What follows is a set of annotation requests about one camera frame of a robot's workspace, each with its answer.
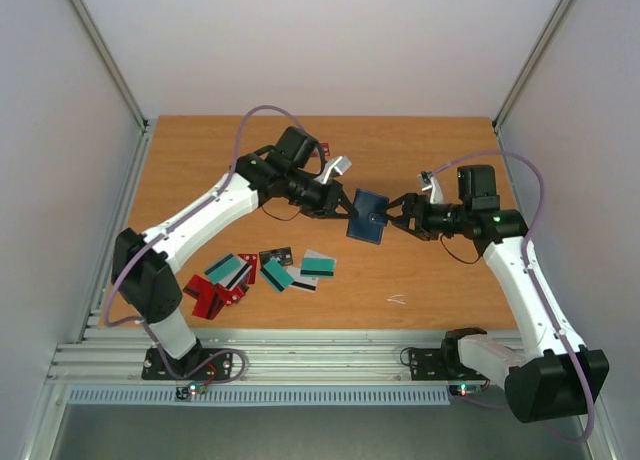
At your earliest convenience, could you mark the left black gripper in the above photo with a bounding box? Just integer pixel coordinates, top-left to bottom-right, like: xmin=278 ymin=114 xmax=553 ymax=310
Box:
xmin=285 ymin=169 xmax=359 ymax=219

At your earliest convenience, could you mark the navy blue card holder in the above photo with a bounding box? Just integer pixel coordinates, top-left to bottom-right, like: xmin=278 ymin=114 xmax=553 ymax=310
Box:
xmin=346 ymin=189 xmax=389 ymax=245

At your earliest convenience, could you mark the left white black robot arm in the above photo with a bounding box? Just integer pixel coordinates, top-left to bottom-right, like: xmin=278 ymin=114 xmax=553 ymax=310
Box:
xmin=111 ymin=126 xmax=358 ymax=378

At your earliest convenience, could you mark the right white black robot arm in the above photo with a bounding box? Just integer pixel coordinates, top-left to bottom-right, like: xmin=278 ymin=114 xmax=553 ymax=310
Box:
xmin=385 ymin=165 xmax=609 ymax=423

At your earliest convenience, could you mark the teal card right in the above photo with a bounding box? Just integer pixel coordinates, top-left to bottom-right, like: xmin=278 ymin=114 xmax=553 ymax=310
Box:
xmin=300 ymin=256 xmax=336 ymax=278

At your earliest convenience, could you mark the teal card middle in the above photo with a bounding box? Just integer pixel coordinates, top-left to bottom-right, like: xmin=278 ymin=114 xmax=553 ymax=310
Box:
xmin=260 ymin=259 xmax=294 ymax=293

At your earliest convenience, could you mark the red card behind teal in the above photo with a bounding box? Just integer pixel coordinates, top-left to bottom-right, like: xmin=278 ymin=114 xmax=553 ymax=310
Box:
xmin=238 ymin=253 xmax=258 ymax=285

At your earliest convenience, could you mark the white card under teal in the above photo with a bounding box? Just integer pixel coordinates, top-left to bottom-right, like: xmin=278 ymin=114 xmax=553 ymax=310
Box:
xmin=218 ymin=259 xmax=246 ymax=289

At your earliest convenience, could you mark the teal card left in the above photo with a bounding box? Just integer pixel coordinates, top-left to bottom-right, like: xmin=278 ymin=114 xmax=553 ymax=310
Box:
xmin=204 ymin=253 xmax=240 ymax=284

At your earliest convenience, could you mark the red card with chip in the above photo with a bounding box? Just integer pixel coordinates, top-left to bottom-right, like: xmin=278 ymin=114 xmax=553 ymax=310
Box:
xmin=218 ymin=281 xmax=249 ymax=306

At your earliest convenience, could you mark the red card bottom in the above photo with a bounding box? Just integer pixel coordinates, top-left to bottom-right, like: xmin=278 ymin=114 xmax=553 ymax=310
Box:
xmin=192 ymin=285 xmax=225 ymax=320

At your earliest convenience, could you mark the right circuit board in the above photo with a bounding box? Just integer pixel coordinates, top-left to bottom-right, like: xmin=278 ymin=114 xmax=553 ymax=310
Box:
xmin=449 ymin=382 xmax=489 ymax=398

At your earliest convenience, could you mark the circuit board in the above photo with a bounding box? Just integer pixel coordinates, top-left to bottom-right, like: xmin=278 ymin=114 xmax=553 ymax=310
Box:
xmin=175 ymin=383 xmax=208 ymax=401
xmin=449 ymin=382 xmax=489 ymax=398

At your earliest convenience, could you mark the left circuit board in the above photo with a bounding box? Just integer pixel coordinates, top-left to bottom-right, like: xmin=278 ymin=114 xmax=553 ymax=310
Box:
xmin=175 ymin=383 xmax=208 ymax=401

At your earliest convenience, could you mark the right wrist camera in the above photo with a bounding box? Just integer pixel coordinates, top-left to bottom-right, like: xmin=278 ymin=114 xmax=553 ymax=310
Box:
xmin=418 ymin=171 xmax=444 ymax=204

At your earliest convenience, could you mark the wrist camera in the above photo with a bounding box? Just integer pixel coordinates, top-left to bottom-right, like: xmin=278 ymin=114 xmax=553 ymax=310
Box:
xmin=418 ymin=171 xmax=444 ymax=204
xmin=315 ymin=156 xmax=352 ymax=185

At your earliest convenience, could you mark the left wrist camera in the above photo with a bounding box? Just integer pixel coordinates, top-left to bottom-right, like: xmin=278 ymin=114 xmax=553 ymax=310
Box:
xmin=315 ymin=156 xmax=352 ymax=185

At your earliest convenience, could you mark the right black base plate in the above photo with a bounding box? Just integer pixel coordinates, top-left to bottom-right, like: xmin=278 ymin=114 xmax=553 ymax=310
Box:
xmin=407 ymin=347 xmax=488 ymax=382

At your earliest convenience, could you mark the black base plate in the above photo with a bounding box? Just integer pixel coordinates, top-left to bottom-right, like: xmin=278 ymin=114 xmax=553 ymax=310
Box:
xmin=141 ymin=348 xmax=234 ymax=381
xmin=407 ymin=347 xmax=488 ymax=382

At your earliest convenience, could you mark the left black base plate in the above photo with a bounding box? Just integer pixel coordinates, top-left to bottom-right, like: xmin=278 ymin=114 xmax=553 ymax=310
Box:
xmin=141 ymin=348 xmax=234 ymax=381

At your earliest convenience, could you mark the left aluminium corner post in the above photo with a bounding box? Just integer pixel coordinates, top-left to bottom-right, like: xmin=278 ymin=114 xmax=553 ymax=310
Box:
xmin=67 ymin=0 xmax=148 ymax=132

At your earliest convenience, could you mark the aluminium corner post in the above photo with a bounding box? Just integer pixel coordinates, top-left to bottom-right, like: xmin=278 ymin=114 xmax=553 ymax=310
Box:
xmin=492 ymin=0 xmax=577 ymax=134
xmin=67 ymin=0 xmax=148 ymax=132

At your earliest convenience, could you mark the right aluminium corner post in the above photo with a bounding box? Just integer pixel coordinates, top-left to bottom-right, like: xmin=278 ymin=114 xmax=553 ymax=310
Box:
xmin=492 ymin=0 xmax=577 ymax=134

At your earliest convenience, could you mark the aluminium rail frame front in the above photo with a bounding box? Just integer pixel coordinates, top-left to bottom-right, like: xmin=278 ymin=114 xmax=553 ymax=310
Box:
xmin=47 ymin=329 xmax=596 ymax=387

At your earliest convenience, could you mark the grey slotted cable duct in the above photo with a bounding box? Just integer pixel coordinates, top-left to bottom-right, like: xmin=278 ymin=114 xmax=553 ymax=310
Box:
xmin=67 ymin=385 xmax=450 ymax=407

